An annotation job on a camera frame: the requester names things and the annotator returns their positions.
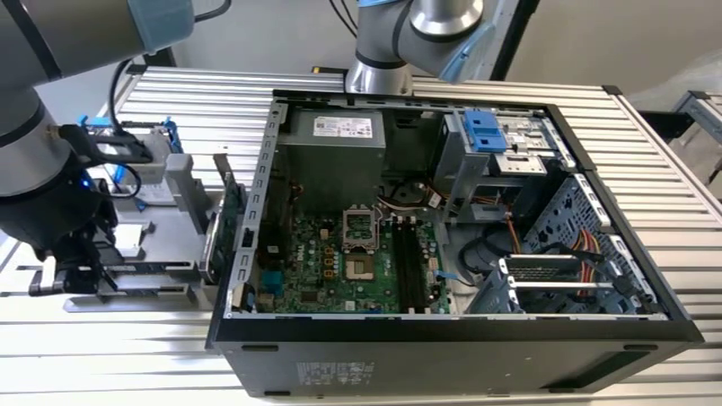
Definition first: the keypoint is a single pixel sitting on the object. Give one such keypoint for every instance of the RAM stick with black chips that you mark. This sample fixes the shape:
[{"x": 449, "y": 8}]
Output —
[
  {"x": 152, "y": 267},
  {"x": 147, "y": 291}
]

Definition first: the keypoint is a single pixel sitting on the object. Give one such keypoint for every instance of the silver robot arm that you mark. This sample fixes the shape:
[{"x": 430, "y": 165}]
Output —
[{"x": 84, "y": 34}]

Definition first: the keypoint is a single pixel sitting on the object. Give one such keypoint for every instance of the silver CPU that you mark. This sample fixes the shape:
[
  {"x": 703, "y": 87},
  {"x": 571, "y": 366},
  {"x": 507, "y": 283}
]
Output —
[{"x": 130, "y": 239}]

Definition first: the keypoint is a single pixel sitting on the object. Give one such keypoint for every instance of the hard disk in blue carrier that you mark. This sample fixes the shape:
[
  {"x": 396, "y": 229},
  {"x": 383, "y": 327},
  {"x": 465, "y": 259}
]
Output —
[{"x": 154, "y": 195}]

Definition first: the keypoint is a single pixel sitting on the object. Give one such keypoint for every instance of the grey parts rack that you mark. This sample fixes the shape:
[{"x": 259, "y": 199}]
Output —
[{"x": 170, "y": 245}]

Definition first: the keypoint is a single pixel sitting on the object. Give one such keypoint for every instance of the green graphics card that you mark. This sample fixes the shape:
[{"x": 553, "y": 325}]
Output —
[{"x": 227, "y": 228}]

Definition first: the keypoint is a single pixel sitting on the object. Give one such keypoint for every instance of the black table corner cap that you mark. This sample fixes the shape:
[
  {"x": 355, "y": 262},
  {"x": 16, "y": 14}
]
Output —
[
  {"x": 138, "y": 69},
  {"x": 611, "y": 90}
]

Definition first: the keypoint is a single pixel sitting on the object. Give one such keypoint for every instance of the green motherboard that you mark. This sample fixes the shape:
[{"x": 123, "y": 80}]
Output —
[{"x": 315, "y": 270}]

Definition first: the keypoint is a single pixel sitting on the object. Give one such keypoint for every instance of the grey power supply unit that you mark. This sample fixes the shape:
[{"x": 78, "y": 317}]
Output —
[{"x": 332, "y": 169}]

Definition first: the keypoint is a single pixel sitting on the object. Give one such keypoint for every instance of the CPU socket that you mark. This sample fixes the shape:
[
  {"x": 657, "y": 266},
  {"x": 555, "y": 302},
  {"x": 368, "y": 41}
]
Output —
[{"x": 358, "y": 268}]

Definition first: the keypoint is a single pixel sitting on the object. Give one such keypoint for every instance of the yellow black plug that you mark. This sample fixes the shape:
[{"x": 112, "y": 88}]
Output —
[{"x": 318, "y": 70}]

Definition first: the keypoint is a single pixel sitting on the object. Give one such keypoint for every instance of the black and silver PC case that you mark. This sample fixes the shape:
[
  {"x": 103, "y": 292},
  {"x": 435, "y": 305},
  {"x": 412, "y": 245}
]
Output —
[{"x": 395, "y": 359}]

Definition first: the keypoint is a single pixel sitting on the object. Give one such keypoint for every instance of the pale blue pull tab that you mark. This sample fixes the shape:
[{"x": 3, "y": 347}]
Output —
[{"x": 446, "y": 275}]

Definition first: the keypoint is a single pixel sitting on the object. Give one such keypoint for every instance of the blue plastic drive latch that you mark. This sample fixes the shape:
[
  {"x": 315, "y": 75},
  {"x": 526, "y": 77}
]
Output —
[{"x": 482, "y": 135}]

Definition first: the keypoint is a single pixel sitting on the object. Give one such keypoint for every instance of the perforated metal disk bay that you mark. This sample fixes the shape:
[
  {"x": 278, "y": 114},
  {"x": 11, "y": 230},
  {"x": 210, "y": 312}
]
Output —
[{"x": 545, "y": 264}]

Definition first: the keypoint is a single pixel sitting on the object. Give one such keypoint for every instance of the grey metal side table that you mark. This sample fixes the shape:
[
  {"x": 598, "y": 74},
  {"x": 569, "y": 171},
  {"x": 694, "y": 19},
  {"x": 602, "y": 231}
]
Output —
[{"x": 699, "y": 135}]

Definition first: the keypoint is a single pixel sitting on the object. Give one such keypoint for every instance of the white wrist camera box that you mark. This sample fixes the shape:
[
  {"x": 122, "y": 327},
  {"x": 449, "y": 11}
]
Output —
[{"x": 143, "y": 154}]

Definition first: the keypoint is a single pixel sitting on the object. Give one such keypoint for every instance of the black metal stand post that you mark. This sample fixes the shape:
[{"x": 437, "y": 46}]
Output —
[
  {"x": 515, "y": 42},
  {"x": 166, "y": 57}
]

